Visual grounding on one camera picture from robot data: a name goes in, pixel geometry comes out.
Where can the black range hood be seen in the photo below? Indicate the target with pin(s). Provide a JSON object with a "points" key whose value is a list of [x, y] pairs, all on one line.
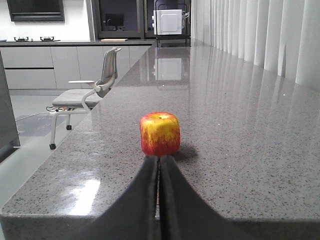
{"points": [[36, 10]]}

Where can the white power strip with cables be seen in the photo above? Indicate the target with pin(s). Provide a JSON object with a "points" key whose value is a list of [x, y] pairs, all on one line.
{"points": [[49, 110]]}

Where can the red yellow apple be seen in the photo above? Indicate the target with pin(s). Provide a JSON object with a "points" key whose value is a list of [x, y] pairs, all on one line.
{"points": [[160, 134]]}

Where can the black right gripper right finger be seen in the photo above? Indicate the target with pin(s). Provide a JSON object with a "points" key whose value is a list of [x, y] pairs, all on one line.
{"points": [[184, 215]]}

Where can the white microwave oven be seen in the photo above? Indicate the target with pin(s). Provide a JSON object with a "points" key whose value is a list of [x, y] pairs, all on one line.
{"points": [[167, 22]]}

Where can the black metal microwave stand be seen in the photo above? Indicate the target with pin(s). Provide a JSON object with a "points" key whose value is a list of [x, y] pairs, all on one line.
{"points": [[185, 6]]}

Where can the black gas hob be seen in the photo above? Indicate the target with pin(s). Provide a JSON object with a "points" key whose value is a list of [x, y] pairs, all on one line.
{"points": [[27, 39]]}

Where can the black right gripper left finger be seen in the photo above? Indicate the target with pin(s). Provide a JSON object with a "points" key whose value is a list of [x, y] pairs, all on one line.
{"points": [[132, 215]]}

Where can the grey kitchen base cabinets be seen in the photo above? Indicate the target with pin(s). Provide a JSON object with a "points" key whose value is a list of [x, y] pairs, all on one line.
{"points": [[60, 65]]}

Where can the grey stone kitchen island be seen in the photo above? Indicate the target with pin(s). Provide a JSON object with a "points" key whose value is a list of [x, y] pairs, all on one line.
{"points": [[191, 144]]}

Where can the white vertical curtain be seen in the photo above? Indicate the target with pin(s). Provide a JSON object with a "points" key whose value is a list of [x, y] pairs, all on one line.
{"points": [[282, 36]]}

